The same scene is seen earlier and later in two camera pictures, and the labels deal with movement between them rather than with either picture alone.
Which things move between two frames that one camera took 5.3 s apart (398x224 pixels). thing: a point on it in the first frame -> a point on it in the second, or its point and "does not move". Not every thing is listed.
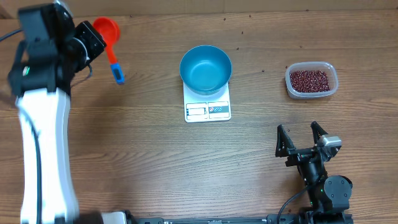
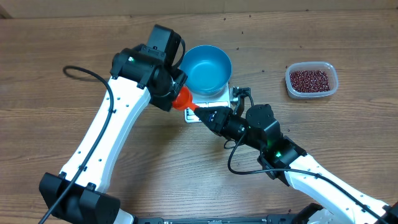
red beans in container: x=310 y=81 does not move
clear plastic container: x=305 y=80 does not move
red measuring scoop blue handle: x=109 y=30 -> x=184 y=99
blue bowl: x=205 y=70 does not move
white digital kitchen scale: x=200 y=108 does not move
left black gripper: x=84 y=32 -> x=181 y=79
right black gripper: x=302 y=155 -> x=219 y=121
